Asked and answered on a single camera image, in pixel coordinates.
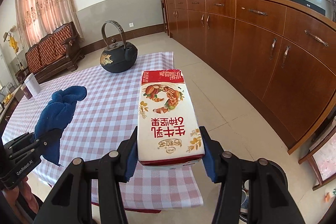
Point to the wooden carved sofa bench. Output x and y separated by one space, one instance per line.
56 52

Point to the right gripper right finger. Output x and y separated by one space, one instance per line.
225 168

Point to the black cast iron teapot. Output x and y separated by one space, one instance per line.
120 56

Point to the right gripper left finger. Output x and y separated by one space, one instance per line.
70 199

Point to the blue towel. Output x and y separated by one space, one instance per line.
59 111

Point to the white tin box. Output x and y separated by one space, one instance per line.
32 85

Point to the person's left hand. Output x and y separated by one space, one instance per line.
24 189

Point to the pink patterned curtain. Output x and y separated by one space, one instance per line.
38 18

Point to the carved dark wood stand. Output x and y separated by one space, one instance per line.
321 156

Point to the red white milk carton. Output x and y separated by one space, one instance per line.
168 134

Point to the long wooden sideboard cabinet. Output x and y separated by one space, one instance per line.
278 54

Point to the dark red small box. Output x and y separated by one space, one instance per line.
26 91

